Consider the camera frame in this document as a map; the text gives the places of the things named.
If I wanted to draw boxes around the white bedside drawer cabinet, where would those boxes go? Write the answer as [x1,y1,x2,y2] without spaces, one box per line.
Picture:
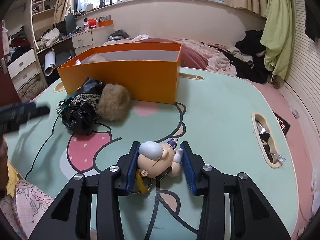
[72,25,114,55]

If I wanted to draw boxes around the orange box on cabinet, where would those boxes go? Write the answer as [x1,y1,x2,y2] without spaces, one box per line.
[98,20,113,27]

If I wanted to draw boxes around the orange cardboard box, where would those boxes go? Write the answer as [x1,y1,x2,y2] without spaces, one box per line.
[57,42,181,104]

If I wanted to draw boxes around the black clothes pile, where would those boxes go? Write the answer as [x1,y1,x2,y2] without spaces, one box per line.
[218,30,271,84]

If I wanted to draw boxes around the cartoon boy figurine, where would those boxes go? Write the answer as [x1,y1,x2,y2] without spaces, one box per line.
[136,138,183,194]

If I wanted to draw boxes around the person left hand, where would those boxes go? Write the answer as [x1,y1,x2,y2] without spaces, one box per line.
[0,138,9,198]

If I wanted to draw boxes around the white pink fluffy scrunchie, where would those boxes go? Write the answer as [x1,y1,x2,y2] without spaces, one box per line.
[88,54,106,63]

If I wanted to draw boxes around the dark red pillow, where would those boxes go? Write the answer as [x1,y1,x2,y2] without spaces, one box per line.
[141,38,208,70]

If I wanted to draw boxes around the green hanging cloth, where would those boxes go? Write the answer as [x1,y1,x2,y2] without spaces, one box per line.
[260,0,295,79]

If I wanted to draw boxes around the red container on cabinet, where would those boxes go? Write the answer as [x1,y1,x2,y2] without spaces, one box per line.
[87,18,99,29]

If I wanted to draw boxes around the brown snack packet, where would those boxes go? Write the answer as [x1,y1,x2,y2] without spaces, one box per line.
[274,112,291,136]

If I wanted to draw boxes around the pink floral duvet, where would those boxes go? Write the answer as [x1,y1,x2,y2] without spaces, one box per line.
[103,34,236,76]

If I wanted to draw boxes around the green toy car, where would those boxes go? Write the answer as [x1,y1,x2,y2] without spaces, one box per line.
[56,94,74,118]

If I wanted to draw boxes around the white paper roll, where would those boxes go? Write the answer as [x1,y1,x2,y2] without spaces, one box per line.
[44,50,56,76]

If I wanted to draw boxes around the brown fur scrunchie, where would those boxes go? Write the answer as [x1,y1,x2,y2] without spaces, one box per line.
[97,83,131,121]

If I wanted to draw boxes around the black satin lace scrunchie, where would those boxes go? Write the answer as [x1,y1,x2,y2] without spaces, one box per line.
[61,77,105,134]

